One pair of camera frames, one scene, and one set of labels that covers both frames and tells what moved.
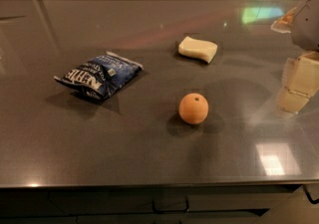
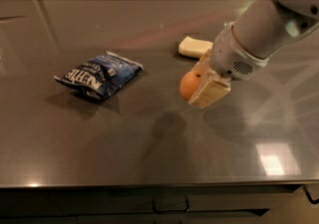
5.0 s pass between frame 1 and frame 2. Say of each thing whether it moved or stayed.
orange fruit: moved
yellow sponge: stayed
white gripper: moved
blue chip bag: stayed
